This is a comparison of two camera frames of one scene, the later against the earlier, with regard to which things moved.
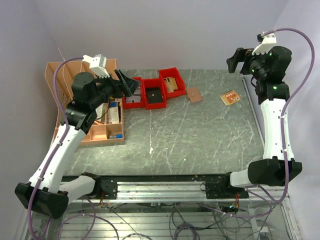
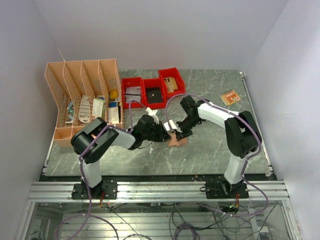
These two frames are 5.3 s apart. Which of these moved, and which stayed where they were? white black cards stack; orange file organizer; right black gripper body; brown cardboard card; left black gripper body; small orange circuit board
Moved: brown cardboard card; right black gripper body; left black gripper body
Stayed: white black cards stack; orange file organizer; small orange circuit board
